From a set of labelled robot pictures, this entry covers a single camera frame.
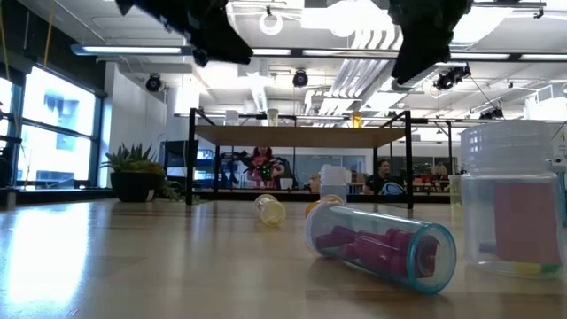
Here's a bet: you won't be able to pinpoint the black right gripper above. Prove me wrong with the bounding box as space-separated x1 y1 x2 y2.
388 0 473 86

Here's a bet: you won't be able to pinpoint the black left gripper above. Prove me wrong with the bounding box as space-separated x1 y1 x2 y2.
114 0 254 66

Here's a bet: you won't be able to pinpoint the clear medicine bottle pink label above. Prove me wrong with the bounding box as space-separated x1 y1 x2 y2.
459 119 567 280

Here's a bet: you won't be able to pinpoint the clear tube with pink pieces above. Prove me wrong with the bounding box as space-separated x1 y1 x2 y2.
303 201 458 296

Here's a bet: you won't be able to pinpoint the wooden shelf black metal legs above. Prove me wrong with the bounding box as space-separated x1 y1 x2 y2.
184 107 416 210

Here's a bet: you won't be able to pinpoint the black spotlight cluster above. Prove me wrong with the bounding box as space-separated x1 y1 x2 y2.
432 64 472 92

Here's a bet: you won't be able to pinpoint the ceiling strip light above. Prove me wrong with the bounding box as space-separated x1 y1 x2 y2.
449 51 511 62
518 52 567 63
302 48 399 59
251 47 292 58
70 43 192 57

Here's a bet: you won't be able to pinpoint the black round spotlight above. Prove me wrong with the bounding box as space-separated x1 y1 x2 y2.
144 73 163 93
291 68 310 89

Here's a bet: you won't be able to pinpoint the white ceiling panel light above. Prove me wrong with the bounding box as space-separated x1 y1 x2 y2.
300 0 393 39

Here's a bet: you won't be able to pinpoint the black track lights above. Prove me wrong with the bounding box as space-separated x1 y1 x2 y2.
478 106 506 121

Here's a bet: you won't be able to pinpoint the person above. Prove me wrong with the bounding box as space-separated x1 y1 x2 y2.
362 158 407 196
247 145 287 190

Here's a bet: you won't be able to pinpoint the black monitor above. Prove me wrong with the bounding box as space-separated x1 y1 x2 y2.
159 140 200 179

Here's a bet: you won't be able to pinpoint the white ceiling vent unit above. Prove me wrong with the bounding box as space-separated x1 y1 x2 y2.
533 82 567 105

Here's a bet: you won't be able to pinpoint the blue white round object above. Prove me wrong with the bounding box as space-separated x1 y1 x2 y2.
378 181 406 197

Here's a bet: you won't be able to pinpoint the succulent plant in black pot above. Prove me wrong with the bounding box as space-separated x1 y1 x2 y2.
100 142 196 205

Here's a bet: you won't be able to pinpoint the large glass window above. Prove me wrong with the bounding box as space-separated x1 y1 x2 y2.
0 66 107 191

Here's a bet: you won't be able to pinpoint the white ring pendant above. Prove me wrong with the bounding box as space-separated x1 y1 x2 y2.
258 10 285 37

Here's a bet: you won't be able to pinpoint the white slatted ceiling duct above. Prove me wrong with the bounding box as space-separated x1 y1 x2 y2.
318 26 402 117

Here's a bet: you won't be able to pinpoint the black background frame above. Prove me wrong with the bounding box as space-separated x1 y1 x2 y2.
411 116 455 198

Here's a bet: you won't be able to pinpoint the yellow hanging cable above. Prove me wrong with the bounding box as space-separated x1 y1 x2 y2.
43 0 57 67
0 6 11 81

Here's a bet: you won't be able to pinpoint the black aluminium rig frame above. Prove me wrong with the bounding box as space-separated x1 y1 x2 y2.
0 188 453 206

